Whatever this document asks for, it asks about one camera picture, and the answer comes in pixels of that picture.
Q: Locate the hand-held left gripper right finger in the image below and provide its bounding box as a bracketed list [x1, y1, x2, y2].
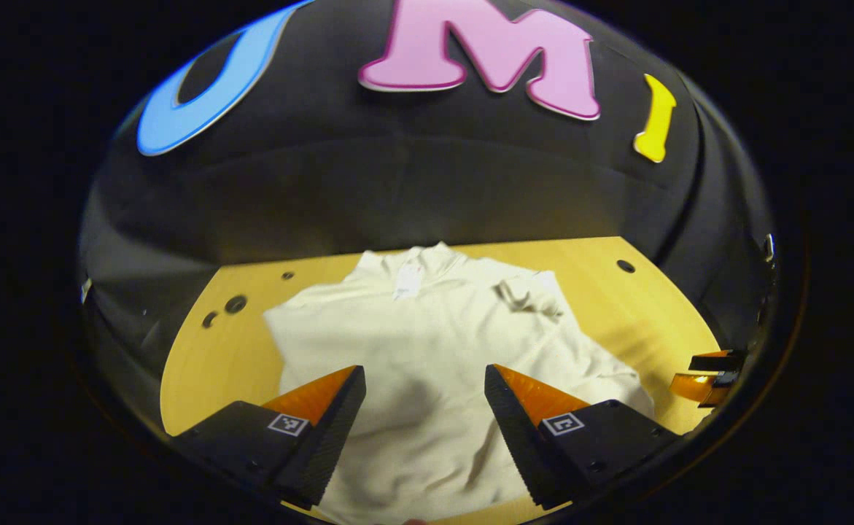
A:
[484, 363, 681, 510]

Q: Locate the black backdrop cloth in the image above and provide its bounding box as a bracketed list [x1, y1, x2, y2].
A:
[77, 0, 777, 438]

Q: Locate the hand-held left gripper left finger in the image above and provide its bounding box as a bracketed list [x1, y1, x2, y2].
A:
[171, 365, 368, 511]

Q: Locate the cream sweater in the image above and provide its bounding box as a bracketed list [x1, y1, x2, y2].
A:
[263, 242, 657, 525]

